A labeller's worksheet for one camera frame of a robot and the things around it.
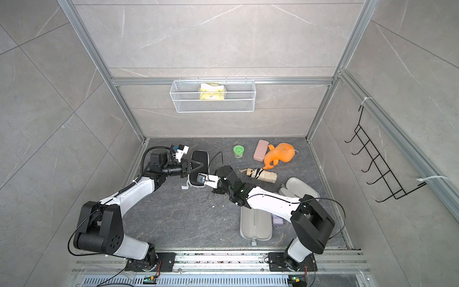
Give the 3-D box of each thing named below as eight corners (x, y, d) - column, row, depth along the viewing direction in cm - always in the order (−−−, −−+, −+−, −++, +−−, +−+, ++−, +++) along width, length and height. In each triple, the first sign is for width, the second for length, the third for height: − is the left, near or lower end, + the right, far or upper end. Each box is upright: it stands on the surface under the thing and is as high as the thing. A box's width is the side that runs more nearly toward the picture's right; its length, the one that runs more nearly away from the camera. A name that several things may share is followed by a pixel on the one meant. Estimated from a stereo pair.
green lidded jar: (233, 158, 112) (233, 153, 108) (233, 150, 116) (233, 145, 112) (244, 158, 112) (244, 153, 108) (243, 150, 116) (243, 144, 112)
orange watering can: (264, 170, 106) (266, 162, 100) (256, 156, 113) (257, 148, 107) (295, 160, 111) (299, 152, 105) (286, 147, 118) (288, 139, 112)
